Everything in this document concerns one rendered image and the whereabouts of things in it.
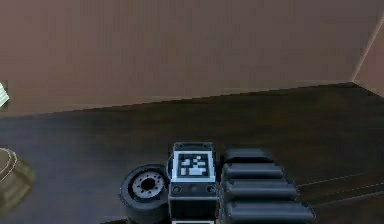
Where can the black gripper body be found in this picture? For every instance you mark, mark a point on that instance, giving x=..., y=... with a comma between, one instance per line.
x=146, y=186

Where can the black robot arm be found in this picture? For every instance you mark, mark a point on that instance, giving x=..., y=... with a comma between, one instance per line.
x=256, y=190

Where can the olive round bin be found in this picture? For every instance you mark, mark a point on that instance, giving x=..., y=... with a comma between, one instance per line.
x=13, y=180

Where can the pale green striped object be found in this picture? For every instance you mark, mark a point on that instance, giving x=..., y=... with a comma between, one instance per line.
x=2, y=95

